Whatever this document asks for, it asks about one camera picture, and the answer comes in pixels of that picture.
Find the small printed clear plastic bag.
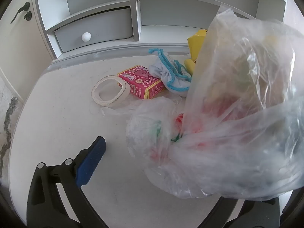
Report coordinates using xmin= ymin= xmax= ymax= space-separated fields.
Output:
xmin=125 ymin=97 xmax=188 ymax=162

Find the black door handle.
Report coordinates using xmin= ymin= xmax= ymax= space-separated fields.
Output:
xmin=10 ymin=2 xmax=32 ymax=24

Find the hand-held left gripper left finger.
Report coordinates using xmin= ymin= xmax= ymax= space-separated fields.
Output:
xmin=26 ymin=136 xmax=106 ymax=228

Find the white cloth with blue trim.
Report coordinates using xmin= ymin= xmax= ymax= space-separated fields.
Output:
xmin=148 ymin=48 xmax=193 ymax=98

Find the white door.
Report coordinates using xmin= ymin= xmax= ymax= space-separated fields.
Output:
xmin=0 ymin=0 xmax=57 ymax=98

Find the yellow banana toy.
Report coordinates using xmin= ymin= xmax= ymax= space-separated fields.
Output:
xmin=184 ymin=58 xmax=196 ymax=74

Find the grey drawer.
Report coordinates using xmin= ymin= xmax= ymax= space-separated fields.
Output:
xmin=53 ymin=6 xmax=133 ymax=53

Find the yellow cardboard box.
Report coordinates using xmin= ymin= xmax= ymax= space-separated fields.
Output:
xmin=187 ymin=29 xmax=209 ymax=62

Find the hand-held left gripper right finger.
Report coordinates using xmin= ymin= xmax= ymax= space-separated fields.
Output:
xmin=199 ymin=195 xmax=282 ymax=228

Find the large clear plastic bag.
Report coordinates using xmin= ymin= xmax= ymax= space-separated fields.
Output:
xmin=145 ymin=3 xmax=304 ymax=201

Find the white tape roll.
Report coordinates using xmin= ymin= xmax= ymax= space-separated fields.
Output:
xmin=92 ymin=75 xmax=130 ymax=107

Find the pink cartoon box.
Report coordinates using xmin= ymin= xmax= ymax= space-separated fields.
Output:
xmin=118 ymin=65 xmax=167 ymax=100

